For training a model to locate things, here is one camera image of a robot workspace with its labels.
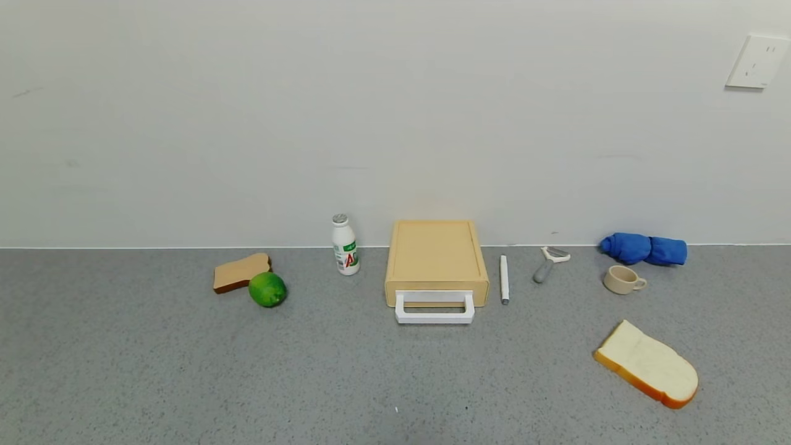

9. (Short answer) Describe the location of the yellow drawer case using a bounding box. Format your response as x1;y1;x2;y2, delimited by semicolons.
384;220;490;287

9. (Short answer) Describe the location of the beige cup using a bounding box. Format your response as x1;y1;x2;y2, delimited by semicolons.
603;265;648;295

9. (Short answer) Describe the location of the grey handled peeler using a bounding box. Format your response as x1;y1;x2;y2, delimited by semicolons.
533;246;572;284

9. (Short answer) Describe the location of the white milk bottle green label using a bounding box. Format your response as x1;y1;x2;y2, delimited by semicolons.
331;214;361;276

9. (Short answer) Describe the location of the green lime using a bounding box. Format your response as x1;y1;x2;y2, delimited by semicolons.
248;272;288;308

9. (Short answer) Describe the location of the brown toast slice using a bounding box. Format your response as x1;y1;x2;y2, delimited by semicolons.
213;252;273;295

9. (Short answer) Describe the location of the white wall socket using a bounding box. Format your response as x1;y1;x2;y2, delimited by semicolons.
725;33;791;90

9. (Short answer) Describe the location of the white bread slice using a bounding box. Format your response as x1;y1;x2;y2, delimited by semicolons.
594;320;700;410

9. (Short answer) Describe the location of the rolled blue cloth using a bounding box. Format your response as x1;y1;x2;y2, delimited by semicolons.
599;232;688;267

